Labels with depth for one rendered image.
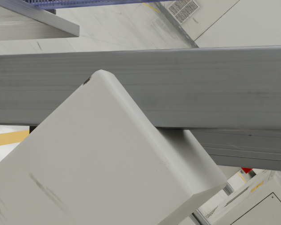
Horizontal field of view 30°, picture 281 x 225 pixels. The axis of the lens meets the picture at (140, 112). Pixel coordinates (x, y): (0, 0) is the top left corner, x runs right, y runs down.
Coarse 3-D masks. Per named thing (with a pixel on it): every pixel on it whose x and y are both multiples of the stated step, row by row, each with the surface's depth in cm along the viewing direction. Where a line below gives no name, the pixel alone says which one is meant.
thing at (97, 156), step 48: (96, 96) 19; (48, 144) 20; (96, 144) 19; (144, 144) 18; (192, 144) 22; (0, 192) 21; (48, 192) 20; (96, 192) 19; (144, 192) 18; (192, 192) 18
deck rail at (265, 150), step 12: (192, 132) 53; (204, 132) 52; (216, 132) 52; (228, 132) 52; (240, 132) 51; (252, 132) 51; (264, 132) 51; (276, 132) 50; (204, 144) 52; (216, 144) 52; (228, 144) 52; (240, 144) 51; (252, 144) 51; (264, 144) 51; (276, 144) 50; (216, 156) 52; (228, 156) 52; (240, 156) 51; (252, 156) 51; (264, 156) 51; (276, 156) 50; (264, 168) 51; (276, 168) 50
